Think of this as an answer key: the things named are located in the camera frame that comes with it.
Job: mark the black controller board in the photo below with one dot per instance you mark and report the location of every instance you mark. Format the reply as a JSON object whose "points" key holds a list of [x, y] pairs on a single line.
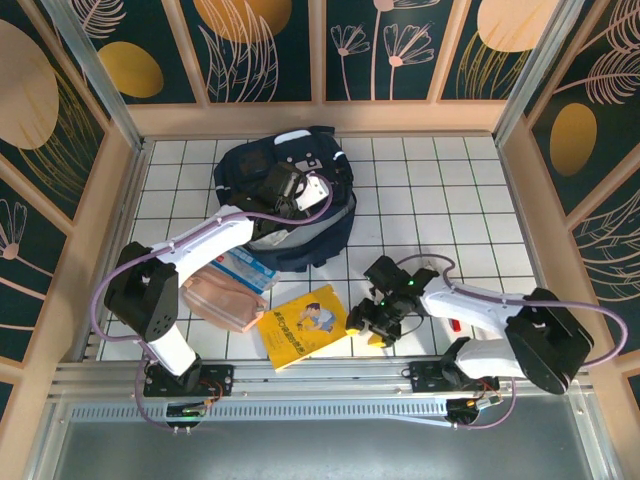
{"points": [[470, 407], [185, 412]]}

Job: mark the wall panel with yellow oval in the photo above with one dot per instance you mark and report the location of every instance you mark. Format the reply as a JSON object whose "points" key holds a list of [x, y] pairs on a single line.
{"points": [[130, 70]]}

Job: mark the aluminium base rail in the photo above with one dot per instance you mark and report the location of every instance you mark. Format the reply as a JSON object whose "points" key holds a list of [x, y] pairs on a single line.
{"points": [[325, 375]]}

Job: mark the side panel with leaf outline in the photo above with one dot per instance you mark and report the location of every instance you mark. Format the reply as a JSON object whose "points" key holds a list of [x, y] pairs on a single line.
{"points": [[610, 250]]}

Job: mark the red capped marker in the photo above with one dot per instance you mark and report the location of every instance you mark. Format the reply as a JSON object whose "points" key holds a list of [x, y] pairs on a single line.
{"points": [[456, 326]]}

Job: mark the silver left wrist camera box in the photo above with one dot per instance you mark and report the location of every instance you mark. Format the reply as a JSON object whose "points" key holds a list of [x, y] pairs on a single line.
{"points": [[312, 192]]}

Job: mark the aluminium corner post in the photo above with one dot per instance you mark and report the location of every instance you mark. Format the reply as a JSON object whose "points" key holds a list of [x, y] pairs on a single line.
{"points": [[100, 80], [535, 75]]}

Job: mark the pink pencil case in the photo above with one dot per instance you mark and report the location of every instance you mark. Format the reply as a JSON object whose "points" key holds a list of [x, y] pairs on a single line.
{"points": [[220, 305]]}

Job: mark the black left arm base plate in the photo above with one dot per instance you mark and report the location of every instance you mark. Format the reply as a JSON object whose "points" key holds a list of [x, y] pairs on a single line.
{"points": [[220, 380]]}

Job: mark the side panel with pale circle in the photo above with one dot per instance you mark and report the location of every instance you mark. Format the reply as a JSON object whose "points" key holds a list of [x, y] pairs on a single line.
{"points": [[25, 100]]}

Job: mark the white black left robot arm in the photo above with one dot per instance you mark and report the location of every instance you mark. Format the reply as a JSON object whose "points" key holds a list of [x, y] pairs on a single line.
{"points": [[200, 245]]}

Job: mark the wall panel with pink flowers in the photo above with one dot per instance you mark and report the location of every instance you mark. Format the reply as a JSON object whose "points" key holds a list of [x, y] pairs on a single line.
{"points": [[400, 50]]}

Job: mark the navy blue backpack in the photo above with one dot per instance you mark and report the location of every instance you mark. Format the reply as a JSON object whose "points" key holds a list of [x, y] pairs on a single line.
{"points": [[320, 240]]}

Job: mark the wall panel with orange circle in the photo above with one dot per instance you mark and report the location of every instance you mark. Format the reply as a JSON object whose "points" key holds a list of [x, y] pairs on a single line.
{"points": [[240, 20]]}

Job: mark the wall panel with pale circle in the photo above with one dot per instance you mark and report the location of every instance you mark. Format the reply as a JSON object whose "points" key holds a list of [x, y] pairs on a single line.
{"points": [[505, 25]]}

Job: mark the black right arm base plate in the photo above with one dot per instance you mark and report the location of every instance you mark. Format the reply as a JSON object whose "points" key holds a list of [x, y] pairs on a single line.
{"points": [[425, 377]]}

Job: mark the side panel with single flower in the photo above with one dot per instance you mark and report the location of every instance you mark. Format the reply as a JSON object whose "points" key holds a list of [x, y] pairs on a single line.
{"points": [[15, 240]]}

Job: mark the blue and white book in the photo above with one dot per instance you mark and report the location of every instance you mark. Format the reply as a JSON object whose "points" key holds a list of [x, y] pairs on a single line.
{"points": [[250, 272]]}

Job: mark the yellow book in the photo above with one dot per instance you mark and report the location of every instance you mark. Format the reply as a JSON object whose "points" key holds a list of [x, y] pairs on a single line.
{"points": [[300, 330]]}

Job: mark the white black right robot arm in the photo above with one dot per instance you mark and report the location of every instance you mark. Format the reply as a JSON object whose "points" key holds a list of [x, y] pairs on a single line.
{"points": [[465, 305]]}

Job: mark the side panel with yellow oval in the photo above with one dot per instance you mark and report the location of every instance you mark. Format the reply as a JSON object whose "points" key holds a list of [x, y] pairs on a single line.
{"points": [[572, 135]]}

